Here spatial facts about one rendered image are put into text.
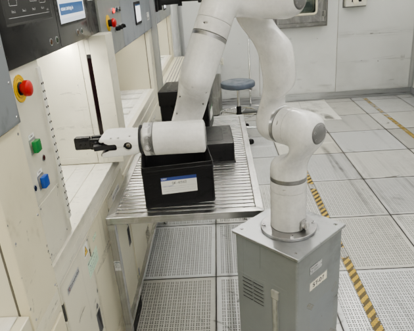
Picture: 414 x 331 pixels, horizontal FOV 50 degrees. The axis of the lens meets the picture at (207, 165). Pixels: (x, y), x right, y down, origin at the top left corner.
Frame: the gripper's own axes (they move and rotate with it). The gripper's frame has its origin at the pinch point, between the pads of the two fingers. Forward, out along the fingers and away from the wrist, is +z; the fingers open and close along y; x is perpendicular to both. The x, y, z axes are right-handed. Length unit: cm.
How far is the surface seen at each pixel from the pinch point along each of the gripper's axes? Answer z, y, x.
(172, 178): -16, 47, -32
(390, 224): -142, 150, -120
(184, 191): -20, 48, -38
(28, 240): 12.5, -15.3, -18.7
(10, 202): 12.5, -18.7, -6.8
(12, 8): 12.4, 4.7, 33.4
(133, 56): 25, 215, -9
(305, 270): -60, 11, -51
